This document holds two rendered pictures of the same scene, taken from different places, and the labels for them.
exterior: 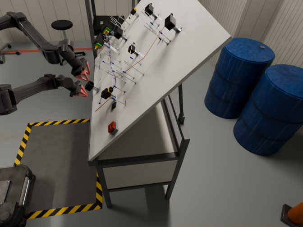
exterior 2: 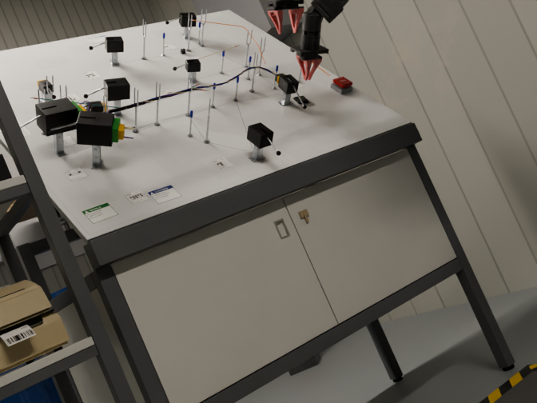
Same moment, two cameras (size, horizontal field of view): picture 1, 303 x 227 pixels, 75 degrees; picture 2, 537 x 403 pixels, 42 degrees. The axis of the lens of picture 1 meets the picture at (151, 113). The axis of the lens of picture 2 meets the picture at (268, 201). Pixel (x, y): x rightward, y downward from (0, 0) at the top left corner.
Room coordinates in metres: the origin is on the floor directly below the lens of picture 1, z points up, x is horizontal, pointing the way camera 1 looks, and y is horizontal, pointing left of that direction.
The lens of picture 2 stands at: (1.96, 2.29, 0.67)
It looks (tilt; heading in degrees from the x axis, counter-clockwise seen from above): 4 degrees up; 248
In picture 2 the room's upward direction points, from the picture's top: 24 degrees counter-clockwise
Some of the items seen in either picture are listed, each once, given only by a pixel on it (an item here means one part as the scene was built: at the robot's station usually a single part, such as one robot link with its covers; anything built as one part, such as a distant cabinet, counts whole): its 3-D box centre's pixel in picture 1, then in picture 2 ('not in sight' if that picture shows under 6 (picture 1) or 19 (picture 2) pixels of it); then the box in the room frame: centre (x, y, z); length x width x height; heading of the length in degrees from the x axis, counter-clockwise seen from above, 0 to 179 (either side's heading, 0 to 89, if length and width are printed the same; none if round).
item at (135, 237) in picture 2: (95, 100); (279, 185); (1.19, 0.47, 0.83); 1.18 x 0.05 x 0.06; 13
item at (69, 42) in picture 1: (61, 50); not in sight; (0.91, 0.49, 1.44); 0.12 x 0.12 x 0.09; 16
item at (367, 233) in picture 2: not in sight; (374, 229); (0.93, 0.39, 0.60); 0.55 x 0.03 x 0.39; 13
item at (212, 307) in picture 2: not in sight; (232, 297); (1.46, 0.51, 0.60); 0.55 x 0.02 x 0.39; 13
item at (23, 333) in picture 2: not in sight; (17, 335); (1.98, 0.67, 0.73); 0.06 x 0.05 x 0.03; 16
